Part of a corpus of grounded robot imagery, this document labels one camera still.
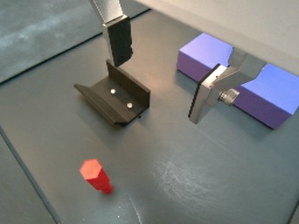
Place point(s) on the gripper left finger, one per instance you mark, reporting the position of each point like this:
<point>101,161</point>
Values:
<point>117,29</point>

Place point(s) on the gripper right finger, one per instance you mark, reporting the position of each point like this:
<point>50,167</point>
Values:
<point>218,86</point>

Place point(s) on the purple base board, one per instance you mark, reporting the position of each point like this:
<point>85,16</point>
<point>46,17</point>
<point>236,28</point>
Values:
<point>269,98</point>

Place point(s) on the black U-shaped holder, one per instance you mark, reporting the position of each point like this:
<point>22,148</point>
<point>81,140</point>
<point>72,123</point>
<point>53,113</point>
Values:
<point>120,97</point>

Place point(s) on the red hexagonal peg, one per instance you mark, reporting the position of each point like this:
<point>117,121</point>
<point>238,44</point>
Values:
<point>93,172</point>

